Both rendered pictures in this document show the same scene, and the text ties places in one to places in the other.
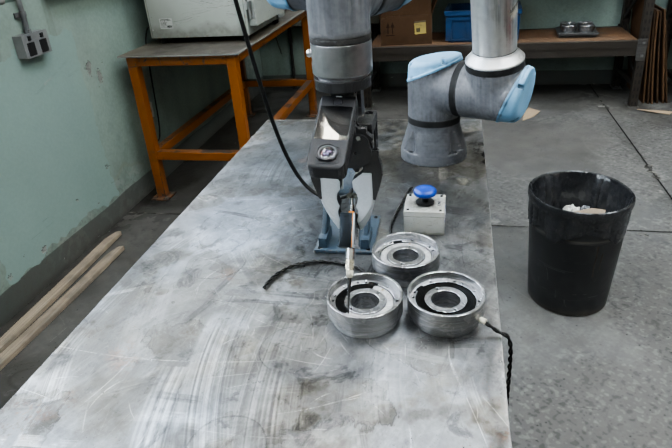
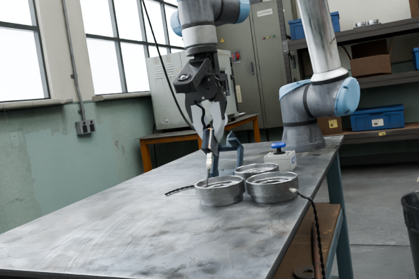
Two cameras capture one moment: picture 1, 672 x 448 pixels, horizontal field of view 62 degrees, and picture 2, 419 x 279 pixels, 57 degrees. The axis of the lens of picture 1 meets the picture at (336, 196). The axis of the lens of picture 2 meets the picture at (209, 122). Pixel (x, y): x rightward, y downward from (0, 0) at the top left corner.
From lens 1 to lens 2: 0.38 m
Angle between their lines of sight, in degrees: 25
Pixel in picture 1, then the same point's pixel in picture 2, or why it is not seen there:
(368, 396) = (204, 224)
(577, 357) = not seen: outside the picture
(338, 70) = (194, 39)
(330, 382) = (184, 221)
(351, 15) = (198, 9)
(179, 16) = (172, 115)
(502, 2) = (323, 37)
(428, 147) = (295, 139)
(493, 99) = (329, 98)
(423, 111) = (290, 116)
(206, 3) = not seen: hidden behind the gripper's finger
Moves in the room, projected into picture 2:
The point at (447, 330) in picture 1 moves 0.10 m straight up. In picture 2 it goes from (267, 195) to (260, 144)
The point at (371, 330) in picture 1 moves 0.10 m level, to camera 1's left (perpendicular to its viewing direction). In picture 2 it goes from (218, 197) to (170, 202)
